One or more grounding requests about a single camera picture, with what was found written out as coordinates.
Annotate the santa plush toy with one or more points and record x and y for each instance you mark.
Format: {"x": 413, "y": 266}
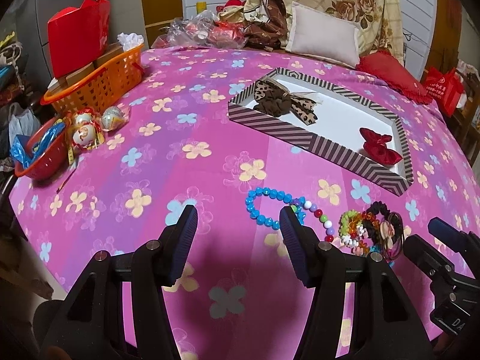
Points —
{"x": 231, "y": 12}

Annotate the red satin bow clip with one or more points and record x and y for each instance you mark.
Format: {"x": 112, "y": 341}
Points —
{"x": 375, "y": 145}

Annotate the wooden chair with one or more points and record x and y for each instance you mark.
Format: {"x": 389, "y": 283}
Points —
{"x": 461, "y": 120}

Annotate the white tissue in basket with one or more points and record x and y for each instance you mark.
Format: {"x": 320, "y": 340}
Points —
{"x": 130, "y": 41}

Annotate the pink flowered bedspread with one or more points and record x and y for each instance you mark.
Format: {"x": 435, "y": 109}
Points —
{"x": 238, "y": 297}

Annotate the floral beige quilt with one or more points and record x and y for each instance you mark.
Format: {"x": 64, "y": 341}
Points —
{"x": 269, "y": 22}

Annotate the red paper gift bag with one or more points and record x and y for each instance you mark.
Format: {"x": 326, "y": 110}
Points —
{"x": 77, "y": 36}

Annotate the red shopping bag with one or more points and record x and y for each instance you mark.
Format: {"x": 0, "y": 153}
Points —
{"x": 445, "y": 88}

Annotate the brown leopard bow scrunchie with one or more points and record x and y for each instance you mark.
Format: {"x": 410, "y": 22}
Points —
{"x": 274, "y": 99}

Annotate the grey white pillow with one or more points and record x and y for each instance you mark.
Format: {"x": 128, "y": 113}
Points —
{"x": 319, "y": 35}

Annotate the clear plastic bag of items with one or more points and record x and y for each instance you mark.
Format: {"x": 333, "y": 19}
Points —
{"x": 203, "y": 30}

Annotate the red cushion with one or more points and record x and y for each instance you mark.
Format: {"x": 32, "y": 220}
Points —
{"x": 383, "y": 65}

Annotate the black scrunchie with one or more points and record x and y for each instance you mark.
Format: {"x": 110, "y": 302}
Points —
{"x": 371, "y": 222}

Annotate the striped shallow cardboard box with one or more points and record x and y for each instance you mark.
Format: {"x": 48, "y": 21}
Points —
{"x": 335, "y": 136}

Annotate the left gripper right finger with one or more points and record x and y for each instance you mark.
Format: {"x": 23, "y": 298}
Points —
{"x": 385, "y": 324}

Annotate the grey refrigerator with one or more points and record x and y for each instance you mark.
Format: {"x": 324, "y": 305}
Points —
{"x": 31, "y": 17}

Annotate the orange plastic basket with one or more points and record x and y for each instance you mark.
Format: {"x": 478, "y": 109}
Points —
{"x": 102, "y": 88}

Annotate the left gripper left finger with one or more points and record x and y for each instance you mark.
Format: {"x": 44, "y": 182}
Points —
{"x": 116, "y": 309}

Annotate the wrapped decorated egg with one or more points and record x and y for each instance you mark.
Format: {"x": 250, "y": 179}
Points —
{"x": 83, "y": 117}
{"x": 113, "y": 118}
{"x": 87, "y": 137}

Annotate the red plastic bowl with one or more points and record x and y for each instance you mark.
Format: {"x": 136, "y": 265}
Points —
{"x": 42, "y": 154}

